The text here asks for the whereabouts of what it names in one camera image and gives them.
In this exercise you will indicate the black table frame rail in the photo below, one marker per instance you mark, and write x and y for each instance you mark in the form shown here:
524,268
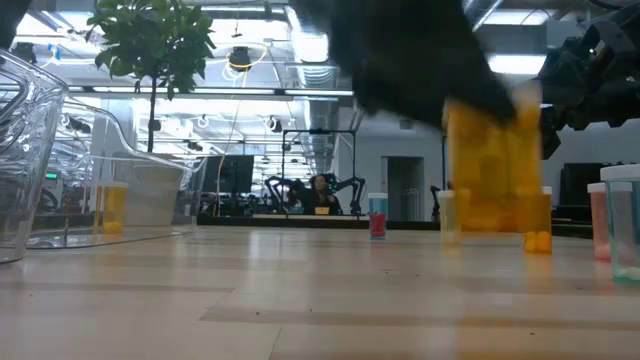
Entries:
410,226

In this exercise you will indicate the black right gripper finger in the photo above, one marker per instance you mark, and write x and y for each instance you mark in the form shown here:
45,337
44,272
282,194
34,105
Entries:
550,135

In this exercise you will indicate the green leafy plant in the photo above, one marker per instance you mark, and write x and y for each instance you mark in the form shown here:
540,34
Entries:
155,40

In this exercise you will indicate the black monitor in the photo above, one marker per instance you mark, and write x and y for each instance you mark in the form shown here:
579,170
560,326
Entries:
235,172

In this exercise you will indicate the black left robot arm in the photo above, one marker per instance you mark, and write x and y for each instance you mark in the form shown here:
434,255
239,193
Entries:
12,20

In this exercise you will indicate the black background robot arm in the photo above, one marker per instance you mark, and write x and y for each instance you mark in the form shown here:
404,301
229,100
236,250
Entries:
435,200
352,187
274,187

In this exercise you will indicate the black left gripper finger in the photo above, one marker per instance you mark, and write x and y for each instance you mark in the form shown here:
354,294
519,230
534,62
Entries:
440,102

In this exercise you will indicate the person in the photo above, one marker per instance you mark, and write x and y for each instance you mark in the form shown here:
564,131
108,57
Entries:
320,197

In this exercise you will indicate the pale yellow pill bottle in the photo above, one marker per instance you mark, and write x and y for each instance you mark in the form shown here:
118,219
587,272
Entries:
448,220

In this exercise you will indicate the pink pill bottle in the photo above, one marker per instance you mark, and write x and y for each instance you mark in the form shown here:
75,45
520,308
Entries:
598,220

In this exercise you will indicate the clear plastic bin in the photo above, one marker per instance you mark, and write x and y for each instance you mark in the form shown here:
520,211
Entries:
75,150
35,150

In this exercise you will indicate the silver ventilation duct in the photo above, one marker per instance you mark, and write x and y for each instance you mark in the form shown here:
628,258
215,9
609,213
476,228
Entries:
315,75

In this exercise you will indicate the black cabinet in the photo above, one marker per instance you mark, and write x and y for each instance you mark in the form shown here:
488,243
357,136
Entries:
575,190

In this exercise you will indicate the large orange pill bottle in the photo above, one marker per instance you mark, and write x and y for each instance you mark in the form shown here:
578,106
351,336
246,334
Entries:
490,175

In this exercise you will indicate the black frame stand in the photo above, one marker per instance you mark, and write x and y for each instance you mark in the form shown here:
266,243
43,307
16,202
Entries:
320,131

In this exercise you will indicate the long ceiling light strip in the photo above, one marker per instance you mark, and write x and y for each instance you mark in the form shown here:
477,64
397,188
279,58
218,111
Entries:
225,91

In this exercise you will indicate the white plant pot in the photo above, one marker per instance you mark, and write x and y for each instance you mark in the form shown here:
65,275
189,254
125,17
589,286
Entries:
155,195

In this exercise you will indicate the teal pill bottle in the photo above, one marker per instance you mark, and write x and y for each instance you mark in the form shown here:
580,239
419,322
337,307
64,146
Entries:
625,230

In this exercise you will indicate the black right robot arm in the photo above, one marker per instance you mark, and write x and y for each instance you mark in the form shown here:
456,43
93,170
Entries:
620,30

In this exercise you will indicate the blue red pill bottle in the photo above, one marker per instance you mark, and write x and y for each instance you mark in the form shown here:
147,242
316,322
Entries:
377,225

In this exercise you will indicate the bright ceiling light panel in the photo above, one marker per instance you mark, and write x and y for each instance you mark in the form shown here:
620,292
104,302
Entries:
517,64

